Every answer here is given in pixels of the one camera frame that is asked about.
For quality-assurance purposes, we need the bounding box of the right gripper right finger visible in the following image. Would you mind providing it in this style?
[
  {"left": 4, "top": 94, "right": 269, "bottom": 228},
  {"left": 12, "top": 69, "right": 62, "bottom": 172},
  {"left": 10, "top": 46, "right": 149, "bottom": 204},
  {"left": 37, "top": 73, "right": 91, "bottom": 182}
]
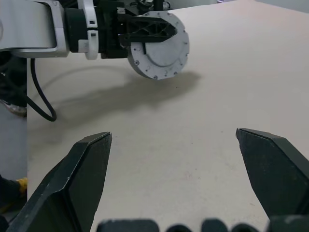
[{"left": 235, "top": 128, "right": 309, "bottom": 220}]

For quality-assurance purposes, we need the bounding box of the grey speckled floor object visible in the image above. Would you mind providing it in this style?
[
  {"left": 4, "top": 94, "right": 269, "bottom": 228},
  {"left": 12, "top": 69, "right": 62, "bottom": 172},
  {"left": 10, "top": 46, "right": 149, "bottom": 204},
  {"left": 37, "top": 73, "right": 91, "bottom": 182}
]
[{"left": 0, "top": 100, "right": 27, "bottom": 117}]

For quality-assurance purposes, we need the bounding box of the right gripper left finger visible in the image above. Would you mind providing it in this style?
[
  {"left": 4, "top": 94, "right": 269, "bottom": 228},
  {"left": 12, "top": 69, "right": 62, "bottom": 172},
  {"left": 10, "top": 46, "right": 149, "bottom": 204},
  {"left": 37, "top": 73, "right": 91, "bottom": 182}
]
[{"left": 7, "top": 131, "right": 112, "bottom": 232}]

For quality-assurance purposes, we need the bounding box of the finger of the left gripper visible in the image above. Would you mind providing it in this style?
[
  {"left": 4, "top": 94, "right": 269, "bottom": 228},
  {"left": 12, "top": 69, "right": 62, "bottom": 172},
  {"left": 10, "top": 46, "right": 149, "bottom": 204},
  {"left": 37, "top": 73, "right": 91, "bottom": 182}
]
[
  {"left": 135, "top": 0, "right": 171, "bottom": 13},
  {"left": 117, "top": 13, "right": 179, "bottom": 48}
]

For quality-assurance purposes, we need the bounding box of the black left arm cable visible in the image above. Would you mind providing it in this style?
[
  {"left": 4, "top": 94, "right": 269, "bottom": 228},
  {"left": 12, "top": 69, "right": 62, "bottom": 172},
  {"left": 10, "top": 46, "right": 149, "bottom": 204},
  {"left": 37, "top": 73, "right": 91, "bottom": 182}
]
[{"left": 26, "top": 58, "right": 57, "bottom": 122}]

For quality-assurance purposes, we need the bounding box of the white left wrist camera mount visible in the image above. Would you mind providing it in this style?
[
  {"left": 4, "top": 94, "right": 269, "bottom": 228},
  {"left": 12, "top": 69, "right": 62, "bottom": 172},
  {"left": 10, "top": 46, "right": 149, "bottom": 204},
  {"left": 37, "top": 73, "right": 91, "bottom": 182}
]
[{"left": 77, "top": 0, "right": 99, "bottom": 60}]

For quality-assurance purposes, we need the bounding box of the black yellow floor object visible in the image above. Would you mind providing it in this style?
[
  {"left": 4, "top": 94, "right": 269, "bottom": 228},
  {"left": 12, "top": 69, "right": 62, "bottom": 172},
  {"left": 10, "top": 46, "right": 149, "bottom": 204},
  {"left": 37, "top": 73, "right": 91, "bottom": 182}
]
[{"left": 0, "top": 174, "right": 28, "bottom": 213}]

